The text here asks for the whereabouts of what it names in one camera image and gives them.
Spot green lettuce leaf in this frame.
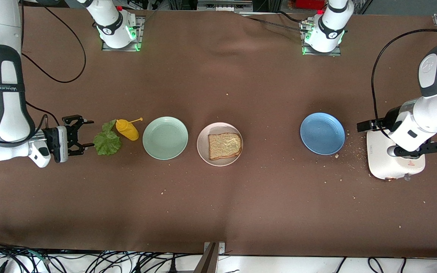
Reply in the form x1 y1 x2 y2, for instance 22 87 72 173
92 119 123 156

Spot yellow mustard squeeze bottle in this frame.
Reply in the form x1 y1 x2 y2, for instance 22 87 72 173
115 117 143 141

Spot brown bread slice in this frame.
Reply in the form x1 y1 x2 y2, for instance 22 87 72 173
208 133 242 160

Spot blue plate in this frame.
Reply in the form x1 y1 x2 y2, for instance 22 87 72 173
300 112 346 155

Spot mint green plate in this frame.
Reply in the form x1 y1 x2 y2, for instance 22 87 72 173
142 116 189 160

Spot beige plate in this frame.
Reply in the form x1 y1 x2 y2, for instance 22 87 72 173
196 122 244 167

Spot white two-slot toaster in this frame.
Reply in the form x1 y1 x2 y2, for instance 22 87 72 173
366 128 426 181

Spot red box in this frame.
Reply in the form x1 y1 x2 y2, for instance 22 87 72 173
294 0 327 10

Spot brown tablecloth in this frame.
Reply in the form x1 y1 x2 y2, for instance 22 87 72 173
0 7 437 259

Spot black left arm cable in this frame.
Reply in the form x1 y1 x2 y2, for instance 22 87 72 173
371 27 437 140

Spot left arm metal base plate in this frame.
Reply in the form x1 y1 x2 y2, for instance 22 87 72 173
301 17 342 57

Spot looped black cable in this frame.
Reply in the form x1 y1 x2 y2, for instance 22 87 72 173
368 257 385 273

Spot black cable on tablecloth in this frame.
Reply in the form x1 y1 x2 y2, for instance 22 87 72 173
241 11 312 34

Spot tangled black cables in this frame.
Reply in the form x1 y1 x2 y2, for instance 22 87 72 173
0 239 242 273

